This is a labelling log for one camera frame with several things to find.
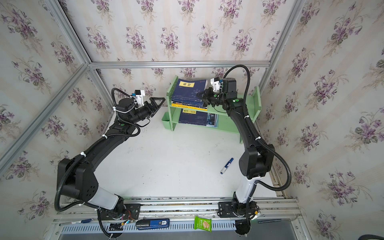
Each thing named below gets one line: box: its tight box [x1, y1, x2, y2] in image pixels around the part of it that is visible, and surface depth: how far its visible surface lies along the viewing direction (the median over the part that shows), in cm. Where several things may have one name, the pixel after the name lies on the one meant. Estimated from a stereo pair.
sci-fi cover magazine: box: [206, 112, 219, 128], surface depth 97 cm
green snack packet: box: [194, 216, 213, 233], surface depth 71 cm
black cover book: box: [171, 101, 207, 108], surface depth 82 cm
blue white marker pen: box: [220, 157, 234, 175], surface depth 90 cm
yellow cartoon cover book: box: [171, 103, 208, 111], surface depth 84 cm
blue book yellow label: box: [171, 97, 205, 107], surface depth 82 cm
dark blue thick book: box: [178, 108, 208, 126], surface depth 98 cm
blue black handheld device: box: [135, 218, 170, 230], surface depth 68 cm
